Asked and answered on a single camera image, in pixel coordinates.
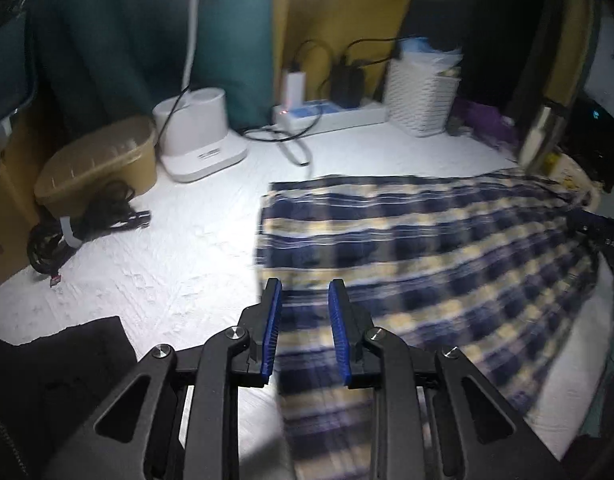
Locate black power adapter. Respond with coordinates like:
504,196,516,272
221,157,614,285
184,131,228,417
331,62,365,109

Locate black charging cable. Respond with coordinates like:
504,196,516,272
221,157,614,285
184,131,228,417
242,39,335,168
344,36,402,68

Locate black folded cloth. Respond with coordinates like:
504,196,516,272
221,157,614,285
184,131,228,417
0,316,140,480

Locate blue plastic bag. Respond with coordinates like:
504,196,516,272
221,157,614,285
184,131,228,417
397,36,462,68

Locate purple cloth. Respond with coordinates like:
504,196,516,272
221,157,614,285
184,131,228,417
457,99,518,148

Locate white bear mug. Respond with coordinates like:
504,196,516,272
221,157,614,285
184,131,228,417
549,152,600,206

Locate brown plastic container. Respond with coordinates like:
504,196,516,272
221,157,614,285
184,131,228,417
34,116,158,218

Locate black cable bundle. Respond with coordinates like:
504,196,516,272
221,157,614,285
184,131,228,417
27,182,152,288

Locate blue plaid pants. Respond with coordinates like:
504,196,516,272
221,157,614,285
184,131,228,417
254,169,605,480

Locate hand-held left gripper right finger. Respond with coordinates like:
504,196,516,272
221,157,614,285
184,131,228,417
328,279,570,480

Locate cardboard box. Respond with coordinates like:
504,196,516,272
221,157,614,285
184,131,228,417
0,105,58,291

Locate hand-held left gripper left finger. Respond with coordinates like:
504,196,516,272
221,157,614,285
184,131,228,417
42,277,282,480

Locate yellow curtain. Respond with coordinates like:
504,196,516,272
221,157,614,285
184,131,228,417
507,0,602,111
269,0,425,106

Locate white tablecloth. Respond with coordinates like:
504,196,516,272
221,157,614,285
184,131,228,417
0,110,614,461

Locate white power strip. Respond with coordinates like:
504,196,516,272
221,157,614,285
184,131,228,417
272,100,390,136

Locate white desk lamp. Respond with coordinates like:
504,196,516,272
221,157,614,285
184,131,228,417
152,0,250,183

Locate white plastic basket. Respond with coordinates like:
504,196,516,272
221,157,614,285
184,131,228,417
384,57,462,138

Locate teal curtain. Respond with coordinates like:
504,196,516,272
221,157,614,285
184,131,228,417
29,0,278,133

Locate white charger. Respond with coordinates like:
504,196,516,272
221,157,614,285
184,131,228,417
282,67,308,111

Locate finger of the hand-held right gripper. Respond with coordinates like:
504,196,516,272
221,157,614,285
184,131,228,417
569,209,614,235

